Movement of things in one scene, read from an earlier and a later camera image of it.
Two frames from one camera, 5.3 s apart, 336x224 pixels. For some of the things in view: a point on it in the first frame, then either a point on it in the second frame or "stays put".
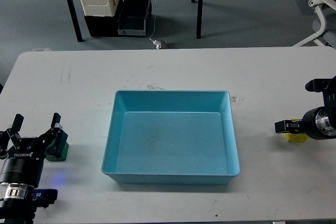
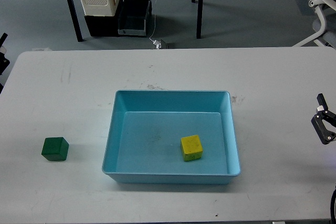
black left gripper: (23, 163) → (4, 63)
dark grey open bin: (133, 15) stays put
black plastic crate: (104, 26) stays put
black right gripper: (318, 123) → (325, 136)
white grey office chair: (324, 0) stays put
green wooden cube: (50, 154) stays put
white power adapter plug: (157, 43) stays put
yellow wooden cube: (296, 137) → (191, 147)
